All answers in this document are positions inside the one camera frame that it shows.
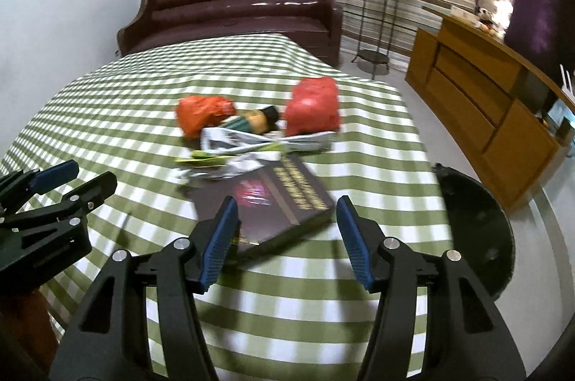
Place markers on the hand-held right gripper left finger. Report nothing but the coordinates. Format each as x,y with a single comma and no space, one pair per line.
220,237

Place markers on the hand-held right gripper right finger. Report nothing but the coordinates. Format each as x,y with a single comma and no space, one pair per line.
355,237

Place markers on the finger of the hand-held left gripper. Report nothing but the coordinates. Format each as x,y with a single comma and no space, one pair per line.
96,189
58,175

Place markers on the dark maroon book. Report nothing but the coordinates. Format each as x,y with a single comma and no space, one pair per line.
287,201

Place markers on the silver foil wrapper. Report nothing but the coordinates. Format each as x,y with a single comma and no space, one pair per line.
202,157

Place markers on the white wrapper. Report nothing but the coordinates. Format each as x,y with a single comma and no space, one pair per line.
224,138

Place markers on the black trash bin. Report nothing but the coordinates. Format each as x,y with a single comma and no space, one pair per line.
471,228

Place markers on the dark bottle with yellow label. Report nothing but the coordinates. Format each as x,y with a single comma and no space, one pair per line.
251,120

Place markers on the orange plastic bag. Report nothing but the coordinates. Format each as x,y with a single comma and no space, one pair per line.
202,111

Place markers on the red plastic bag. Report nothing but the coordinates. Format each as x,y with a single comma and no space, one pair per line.
312,107

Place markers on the green checked tablecloth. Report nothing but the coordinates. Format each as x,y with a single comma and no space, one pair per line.
112,102

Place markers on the black metal plant stand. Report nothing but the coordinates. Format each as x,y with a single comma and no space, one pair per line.
372,58

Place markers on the wooden cabinet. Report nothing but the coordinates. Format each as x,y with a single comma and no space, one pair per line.
462,93

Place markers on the brown leather sofa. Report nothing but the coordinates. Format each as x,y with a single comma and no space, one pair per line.
233,4

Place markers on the white box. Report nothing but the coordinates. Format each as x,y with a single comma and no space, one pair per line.
462,13

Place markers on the plush mouse toy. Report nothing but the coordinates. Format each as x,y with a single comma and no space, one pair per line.
485,17

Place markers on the white router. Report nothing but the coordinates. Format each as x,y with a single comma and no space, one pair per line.
567,89

